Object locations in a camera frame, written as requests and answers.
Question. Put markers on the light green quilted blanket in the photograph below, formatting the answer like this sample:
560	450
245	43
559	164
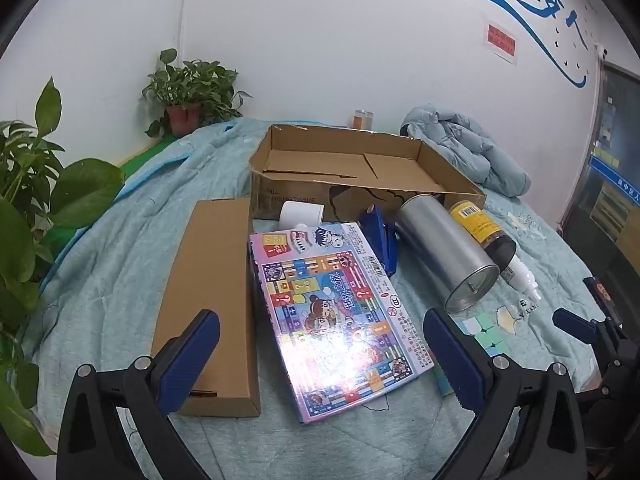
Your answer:
125	260

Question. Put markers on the colourful board game box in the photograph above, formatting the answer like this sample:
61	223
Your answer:
330	310

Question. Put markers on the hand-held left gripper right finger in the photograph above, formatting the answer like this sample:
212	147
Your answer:
452	355

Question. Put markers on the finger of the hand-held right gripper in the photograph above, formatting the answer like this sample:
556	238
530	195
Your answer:
575	321
607	394

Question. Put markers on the blue stapler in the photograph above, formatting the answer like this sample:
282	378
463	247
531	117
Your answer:
380	240

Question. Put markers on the large-leaf green plant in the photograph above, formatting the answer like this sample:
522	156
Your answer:
30	160

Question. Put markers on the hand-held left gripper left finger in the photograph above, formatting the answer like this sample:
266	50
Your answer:
196	355

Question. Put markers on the white plastic tube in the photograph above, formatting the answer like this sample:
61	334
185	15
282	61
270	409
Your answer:
300	215

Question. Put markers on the white wall conduit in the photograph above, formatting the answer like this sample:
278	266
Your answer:
183	10

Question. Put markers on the pastel puzzle cube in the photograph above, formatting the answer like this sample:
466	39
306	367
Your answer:
482	335

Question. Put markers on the yellow label black jar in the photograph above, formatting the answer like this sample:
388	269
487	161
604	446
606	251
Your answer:
475	222

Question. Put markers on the long brown cardboard box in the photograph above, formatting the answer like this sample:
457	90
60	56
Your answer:
210	280

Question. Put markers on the glass jar orange label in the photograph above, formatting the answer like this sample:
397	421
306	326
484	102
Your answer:
361	120

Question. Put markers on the large cardboard box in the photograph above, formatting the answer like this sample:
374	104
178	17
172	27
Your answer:
310	160

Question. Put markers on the silver tin can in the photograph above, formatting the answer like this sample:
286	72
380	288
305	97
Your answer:
440	245

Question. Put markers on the red wall sign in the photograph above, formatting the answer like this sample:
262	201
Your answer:
501	40

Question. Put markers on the light blue puffer jacket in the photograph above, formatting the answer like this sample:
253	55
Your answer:
465	145

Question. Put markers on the white plastic device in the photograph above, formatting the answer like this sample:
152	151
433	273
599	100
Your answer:
517	280

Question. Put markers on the green mat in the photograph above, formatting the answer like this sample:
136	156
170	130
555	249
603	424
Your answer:
145	154

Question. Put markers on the small potted green plant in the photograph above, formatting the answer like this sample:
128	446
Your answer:
190	85

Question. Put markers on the dark notice board door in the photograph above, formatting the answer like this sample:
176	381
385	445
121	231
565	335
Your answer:
610	170

